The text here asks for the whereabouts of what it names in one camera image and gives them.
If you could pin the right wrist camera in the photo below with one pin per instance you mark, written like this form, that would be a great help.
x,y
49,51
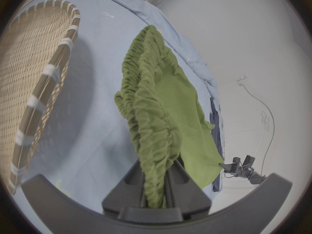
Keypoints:
x,y
237,161

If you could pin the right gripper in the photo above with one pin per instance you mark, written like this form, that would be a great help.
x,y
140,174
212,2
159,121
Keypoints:
x,y
235,170

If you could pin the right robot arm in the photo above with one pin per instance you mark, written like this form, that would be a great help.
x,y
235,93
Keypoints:
x,y
256,178

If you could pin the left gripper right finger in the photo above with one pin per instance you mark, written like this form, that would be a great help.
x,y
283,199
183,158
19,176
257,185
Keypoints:
x,y
187,194

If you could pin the pale blue quilt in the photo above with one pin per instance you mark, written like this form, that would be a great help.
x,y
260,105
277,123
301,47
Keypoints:
x,y
143,10

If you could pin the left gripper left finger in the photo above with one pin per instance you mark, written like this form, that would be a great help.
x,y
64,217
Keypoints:
x,y
126,194

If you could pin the dark blue T-shirt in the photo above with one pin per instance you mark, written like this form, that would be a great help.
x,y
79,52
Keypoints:
x,y
215,130

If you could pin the green shorts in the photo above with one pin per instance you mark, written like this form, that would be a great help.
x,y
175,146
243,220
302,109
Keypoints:
x,y
170,101

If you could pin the round woven basket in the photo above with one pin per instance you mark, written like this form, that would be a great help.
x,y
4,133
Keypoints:
x,y
29,64

